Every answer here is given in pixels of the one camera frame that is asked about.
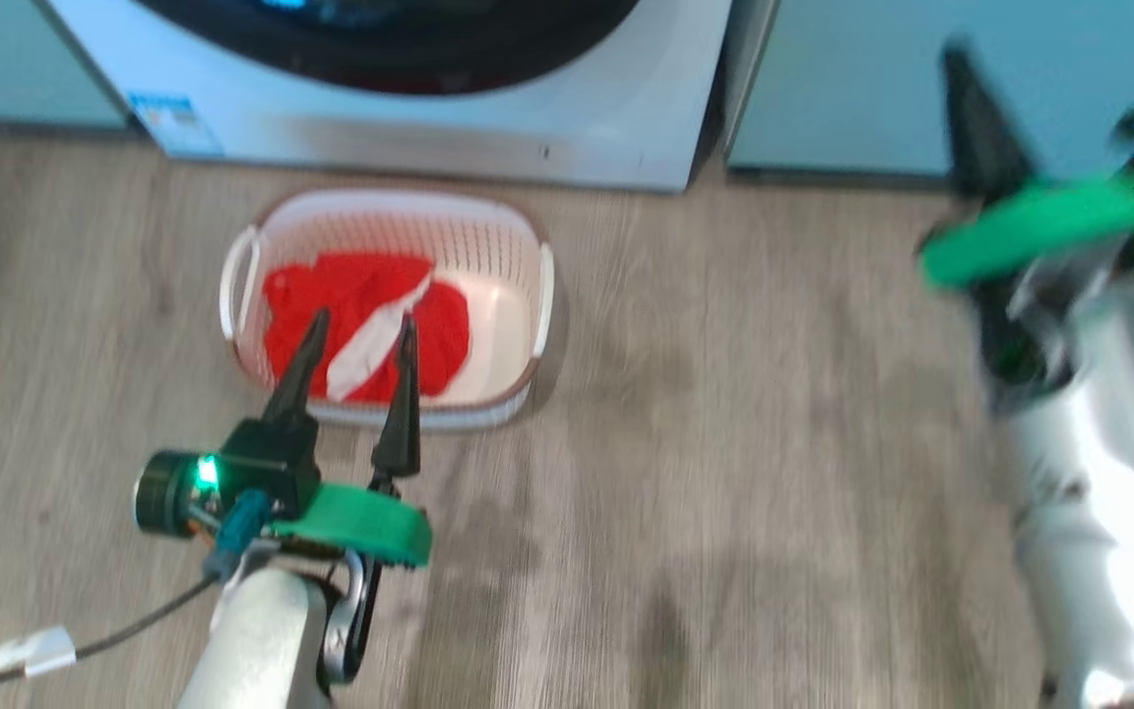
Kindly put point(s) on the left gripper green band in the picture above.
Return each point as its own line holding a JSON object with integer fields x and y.
{"x": 360, "y": 524}

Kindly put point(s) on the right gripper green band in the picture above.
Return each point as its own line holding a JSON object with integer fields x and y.
{"x": 1049, "y": 228}

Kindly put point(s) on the red garment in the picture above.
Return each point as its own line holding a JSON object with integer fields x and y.
{"x": 296, "y": 295}

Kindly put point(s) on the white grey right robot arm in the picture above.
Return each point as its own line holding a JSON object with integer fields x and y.
{"x": 1108, "y": 473}

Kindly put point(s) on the white plastic laundry basket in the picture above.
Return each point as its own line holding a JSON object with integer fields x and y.
{"x": 503, "y": 325}

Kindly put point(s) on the white front-load washing machine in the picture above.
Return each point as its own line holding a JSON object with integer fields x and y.
{"x": 429, "y": 133}

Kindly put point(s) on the large teal cabinet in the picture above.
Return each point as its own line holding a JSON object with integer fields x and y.
{"x": 921, "y": 79}

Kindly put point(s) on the blue energy label sticker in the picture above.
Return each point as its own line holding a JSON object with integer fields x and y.
{"x": 173, "y": 123}

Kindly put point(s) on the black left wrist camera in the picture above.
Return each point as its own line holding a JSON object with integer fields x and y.
{"x": 262, "y": 458}

